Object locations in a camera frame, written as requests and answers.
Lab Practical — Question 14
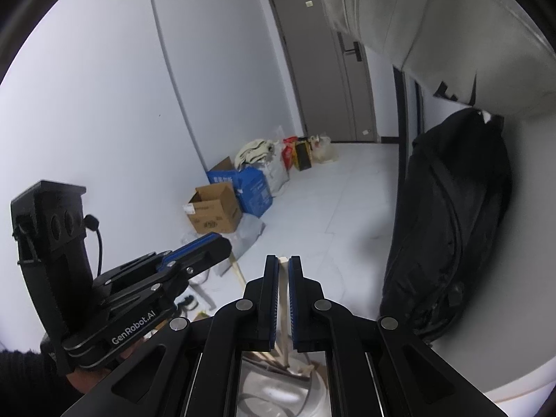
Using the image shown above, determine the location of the white utensil holder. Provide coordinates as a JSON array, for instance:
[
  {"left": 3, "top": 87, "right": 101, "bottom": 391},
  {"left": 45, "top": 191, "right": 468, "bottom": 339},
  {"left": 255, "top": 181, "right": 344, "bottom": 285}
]
[{"left": 237, "top": 347, "right": 327, "bottom": 417}]

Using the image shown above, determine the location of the brown cardboard box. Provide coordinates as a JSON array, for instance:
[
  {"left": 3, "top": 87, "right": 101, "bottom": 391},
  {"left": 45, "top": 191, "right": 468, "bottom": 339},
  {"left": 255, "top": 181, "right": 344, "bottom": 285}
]
[{"left": 188, "top": 182, "right": 243, "bottom": 235}]

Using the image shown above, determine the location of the single bamboo chopstick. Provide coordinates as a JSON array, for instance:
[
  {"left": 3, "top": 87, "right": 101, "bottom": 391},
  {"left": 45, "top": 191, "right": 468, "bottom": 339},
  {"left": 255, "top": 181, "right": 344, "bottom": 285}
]
[
  {"left": 229, "top": 254, "right": 246, "bottom": 288},
  {"left": 278, "top": 256, "right": 291, "bottom": 372}
]

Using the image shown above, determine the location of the black backpack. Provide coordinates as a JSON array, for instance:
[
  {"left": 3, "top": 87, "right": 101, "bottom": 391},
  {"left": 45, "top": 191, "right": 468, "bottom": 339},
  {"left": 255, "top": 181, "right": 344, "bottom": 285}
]
[{"left": 379, "top": 108, "right": 513, "bottom": 344}]

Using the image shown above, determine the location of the person's left hand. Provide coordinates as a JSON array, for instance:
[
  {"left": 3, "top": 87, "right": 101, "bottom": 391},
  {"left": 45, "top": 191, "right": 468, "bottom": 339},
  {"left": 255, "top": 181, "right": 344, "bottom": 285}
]
[{"left": 67, "top": 340, "right": 145, "bottom": 397}]

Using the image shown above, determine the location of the blue printed carton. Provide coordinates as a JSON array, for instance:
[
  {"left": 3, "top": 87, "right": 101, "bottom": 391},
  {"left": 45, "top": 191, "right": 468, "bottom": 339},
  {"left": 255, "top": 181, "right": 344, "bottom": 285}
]
[{"left": 236, "top": 166, "right": 274, "bottom": 218}]

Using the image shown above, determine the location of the person's left forearm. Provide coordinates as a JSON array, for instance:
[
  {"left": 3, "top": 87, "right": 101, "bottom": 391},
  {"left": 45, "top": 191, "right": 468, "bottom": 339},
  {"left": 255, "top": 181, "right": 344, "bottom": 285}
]
[{"left": 0, "top": 347, "right": 83, "bottom": 417}]

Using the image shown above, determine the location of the beige hanging bag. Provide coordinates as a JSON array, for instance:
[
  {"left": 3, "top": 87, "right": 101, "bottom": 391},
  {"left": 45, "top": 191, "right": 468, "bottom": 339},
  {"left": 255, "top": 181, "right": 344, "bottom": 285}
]
[{"left": 313, "top": 0, "right": 556, "bottom": 118}]

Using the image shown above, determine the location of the grey door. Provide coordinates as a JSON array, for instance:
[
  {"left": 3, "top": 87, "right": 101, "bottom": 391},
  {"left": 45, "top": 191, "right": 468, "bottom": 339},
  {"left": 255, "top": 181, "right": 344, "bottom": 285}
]
[{"left": 265, "top": 0, "right": 378, "bottom": 143}]

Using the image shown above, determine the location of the white plastic bag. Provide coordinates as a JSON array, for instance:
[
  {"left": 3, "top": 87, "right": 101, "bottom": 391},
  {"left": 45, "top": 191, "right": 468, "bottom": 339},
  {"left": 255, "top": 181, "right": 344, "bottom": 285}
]
[{"left": 310, "top": 134, "right": 338, "bottom": 164}]

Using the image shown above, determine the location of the open blue cardboard box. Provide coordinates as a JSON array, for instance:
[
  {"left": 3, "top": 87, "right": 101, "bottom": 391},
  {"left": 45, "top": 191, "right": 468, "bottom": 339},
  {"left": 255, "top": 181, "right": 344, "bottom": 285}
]
[{"left": 207, "top": 156, "right": 240, "bottom": 188}]

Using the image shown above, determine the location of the black camera cable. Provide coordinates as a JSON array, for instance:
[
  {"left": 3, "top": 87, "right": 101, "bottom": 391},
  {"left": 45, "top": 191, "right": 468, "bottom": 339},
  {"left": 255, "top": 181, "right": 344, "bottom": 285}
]
[{"left": 84, "top": 214, "right": 105, "bottom": 272}]

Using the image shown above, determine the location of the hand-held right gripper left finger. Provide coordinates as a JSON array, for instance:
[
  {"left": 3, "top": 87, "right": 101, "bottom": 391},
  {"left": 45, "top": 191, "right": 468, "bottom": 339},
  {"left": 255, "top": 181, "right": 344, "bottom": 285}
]
[{"left": 61, "top": 255, "right": 281, "bottom": 417}]

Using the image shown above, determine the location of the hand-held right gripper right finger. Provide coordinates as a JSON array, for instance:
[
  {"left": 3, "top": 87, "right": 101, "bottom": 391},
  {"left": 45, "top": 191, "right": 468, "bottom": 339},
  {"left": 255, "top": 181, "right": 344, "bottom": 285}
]
[{"left": 287, "top": 255, "right": 509, "bottom": 417}]

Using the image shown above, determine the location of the cream clothing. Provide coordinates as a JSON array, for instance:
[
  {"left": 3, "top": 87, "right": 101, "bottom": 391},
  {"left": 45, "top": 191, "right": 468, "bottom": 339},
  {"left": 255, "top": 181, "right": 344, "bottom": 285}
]
[{"left": 235, "top": 138, "right": 279, "bottom": 170}]

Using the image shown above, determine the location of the yellow black paper bag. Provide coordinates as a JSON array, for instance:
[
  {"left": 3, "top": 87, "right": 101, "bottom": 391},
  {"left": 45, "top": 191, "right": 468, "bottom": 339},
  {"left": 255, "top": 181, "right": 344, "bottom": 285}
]
[{"left": 293, "top": 137, "right": 313, "bottom": 171}]

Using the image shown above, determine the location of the bundle of wooden chopsticks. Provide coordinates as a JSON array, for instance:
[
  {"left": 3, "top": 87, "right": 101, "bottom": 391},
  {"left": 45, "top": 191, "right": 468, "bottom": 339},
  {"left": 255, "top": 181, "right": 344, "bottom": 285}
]
[{"left": 247, "top": 350, "right": 316, "bottom": 383}]

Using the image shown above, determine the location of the white tote bag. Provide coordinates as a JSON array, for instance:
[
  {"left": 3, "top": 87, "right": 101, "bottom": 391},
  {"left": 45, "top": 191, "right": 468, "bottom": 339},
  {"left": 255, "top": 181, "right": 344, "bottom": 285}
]
[{"left": 261, "top": 152, "right": 289, "bottom": 194}]

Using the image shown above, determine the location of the red bag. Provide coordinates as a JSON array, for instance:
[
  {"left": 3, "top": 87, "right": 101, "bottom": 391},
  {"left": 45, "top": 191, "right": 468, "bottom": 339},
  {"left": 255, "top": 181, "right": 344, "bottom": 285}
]
[{"left": 282, "top": 137, "right": 300, "bottom": 168}]

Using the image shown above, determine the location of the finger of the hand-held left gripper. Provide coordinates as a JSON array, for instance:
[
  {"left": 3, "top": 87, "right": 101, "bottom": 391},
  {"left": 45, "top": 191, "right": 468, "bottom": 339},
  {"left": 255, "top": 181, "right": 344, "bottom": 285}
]
[
  {"left": 93, "top": 238, "right": 233, "bottom": 313},
  {"left": 157, "top": 232, "right": 223, "bottom": 270}
]

